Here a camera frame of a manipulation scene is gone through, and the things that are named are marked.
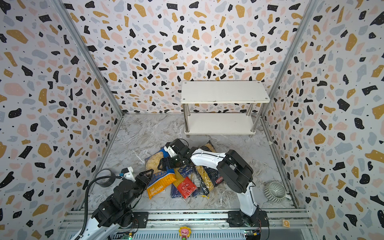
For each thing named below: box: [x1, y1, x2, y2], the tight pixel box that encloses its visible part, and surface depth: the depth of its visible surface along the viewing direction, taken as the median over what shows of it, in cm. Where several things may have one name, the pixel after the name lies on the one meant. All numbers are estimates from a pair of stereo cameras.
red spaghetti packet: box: [177, 176, 198, 199], surface depth 80 cm
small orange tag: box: [282, 219, 291, 228], surface depth 74 cm
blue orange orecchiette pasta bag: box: [144, 147, 177, 200], surface depth 81 cm
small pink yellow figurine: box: [178, 226, 192, 240], surface depth 69 cm
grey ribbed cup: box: [263, 182, 292, 203], surface depth 79 cm
